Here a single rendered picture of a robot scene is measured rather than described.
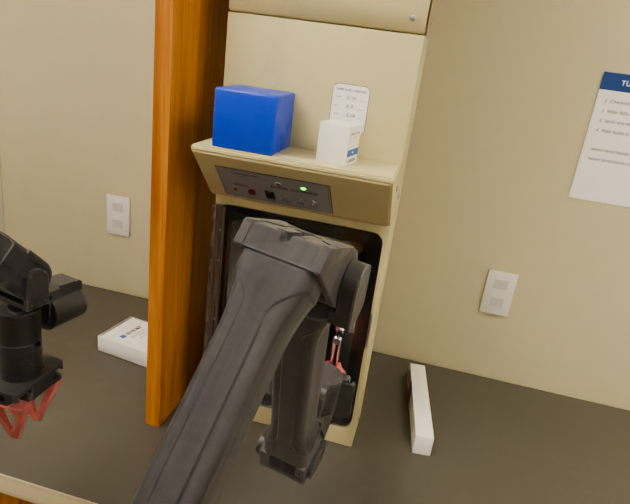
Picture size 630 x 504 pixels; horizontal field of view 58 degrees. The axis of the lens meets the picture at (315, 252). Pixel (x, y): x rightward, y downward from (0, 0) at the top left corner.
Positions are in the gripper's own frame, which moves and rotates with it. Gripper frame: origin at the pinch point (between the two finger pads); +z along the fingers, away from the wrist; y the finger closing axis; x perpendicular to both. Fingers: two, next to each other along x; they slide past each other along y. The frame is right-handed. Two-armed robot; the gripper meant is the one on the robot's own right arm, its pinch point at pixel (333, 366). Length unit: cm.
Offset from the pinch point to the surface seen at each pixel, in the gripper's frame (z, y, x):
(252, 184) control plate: -0.7, 17.7, -30.8
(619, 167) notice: 49, -49, -35
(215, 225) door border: 4.5, 25.9, -20.4
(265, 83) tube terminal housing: 6, 19, -46
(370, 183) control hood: -5.0, -2.0, -35.5
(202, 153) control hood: -5.2, 24.7, -35.6
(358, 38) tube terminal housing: 7, 5, -55
